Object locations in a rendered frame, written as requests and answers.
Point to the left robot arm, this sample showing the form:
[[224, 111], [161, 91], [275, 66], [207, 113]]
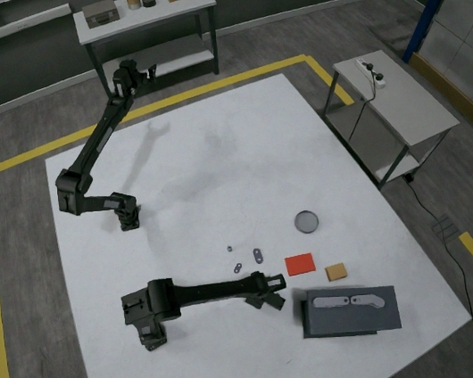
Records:
[[73, 183]]

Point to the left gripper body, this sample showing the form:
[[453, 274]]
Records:
[[146, 81]]

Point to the tan square block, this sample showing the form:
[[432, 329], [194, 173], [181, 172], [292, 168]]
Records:
[[336, 271]]

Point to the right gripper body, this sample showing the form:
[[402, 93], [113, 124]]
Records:
[[252, 303]]

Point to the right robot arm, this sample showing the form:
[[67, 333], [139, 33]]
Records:
[[162, 301]]

